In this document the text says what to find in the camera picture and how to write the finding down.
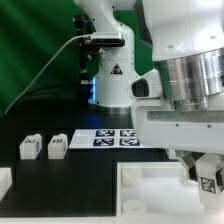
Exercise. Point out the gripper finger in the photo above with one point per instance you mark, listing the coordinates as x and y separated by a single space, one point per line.
220 179

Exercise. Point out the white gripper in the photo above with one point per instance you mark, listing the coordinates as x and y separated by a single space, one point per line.
157 125

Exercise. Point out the white square tabletop tray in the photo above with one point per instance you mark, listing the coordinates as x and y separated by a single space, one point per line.
159 193

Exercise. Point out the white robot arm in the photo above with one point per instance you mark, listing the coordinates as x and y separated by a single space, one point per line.
164 60

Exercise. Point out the white tag sheet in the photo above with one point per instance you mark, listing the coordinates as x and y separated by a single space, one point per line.
104 138

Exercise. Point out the white block left edge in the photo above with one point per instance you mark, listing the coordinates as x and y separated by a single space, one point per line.
5 181

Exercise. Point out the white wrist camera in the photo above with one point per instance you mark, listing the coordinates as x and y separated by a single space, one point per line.
147 86

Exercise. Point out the black camera on mount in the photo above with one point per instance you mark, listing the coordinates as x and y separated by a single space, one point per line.
91 42

